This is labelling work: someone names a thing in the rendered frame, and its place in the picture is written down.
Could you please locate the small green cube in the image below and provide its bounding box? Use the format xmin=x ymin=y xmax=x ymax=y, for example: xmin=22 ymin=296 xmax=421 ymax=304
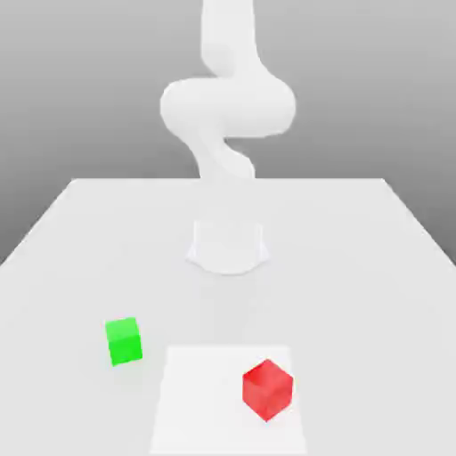
xmin=103 ymin=316 xmax=144 ymax=368

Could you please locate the small red cube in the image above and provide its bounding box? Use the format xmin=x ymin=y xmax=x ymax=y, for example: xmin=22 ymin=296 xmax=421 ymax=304
xmin=241 ymin=358 xmax=295 ymax=423

